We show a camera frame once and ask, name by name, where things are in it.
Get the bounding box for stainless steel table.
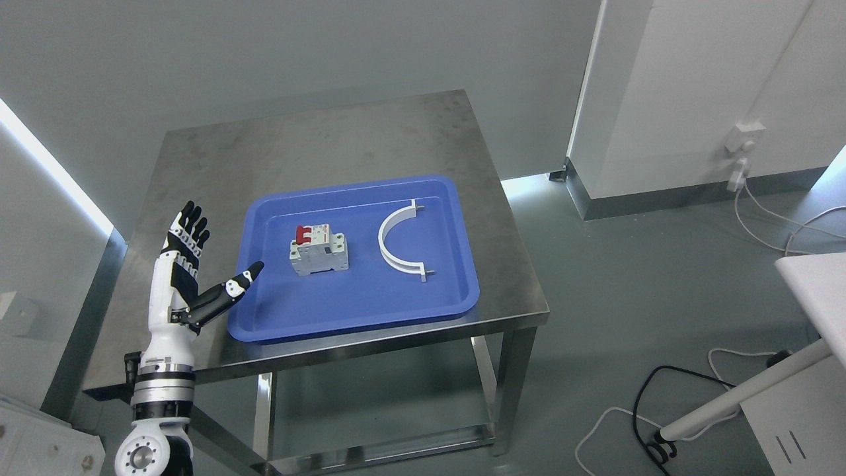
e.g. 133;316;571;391
81;89;551;476

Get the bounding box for white semicircular pipe clamp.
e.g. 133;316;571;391
377;198;434;283

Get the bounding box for white circuit breaker red switches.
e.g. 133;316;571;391
288;223;350;277

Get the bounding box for blue plastic tray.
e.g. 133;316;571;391
227;175;480;343

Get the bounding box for white table with leg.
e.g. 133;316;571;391
650;253;845;475

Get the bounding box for white cabinet lower left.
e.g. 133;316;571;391
1;394;105;475

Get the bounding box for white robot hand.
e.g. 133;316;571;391
142;201;265;365

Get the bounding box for white wall socket with plug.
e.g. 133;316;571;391
724;120;767;192

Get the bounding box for white power cable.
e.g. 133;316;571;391
734;178;846;257

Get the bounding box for black floor cable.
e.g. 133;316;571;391
632;349;794;466

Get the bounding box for white floor cable loop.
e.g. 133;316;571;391
574;348;781;476

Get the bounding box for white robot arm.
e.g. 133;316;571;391
114;201;264;475

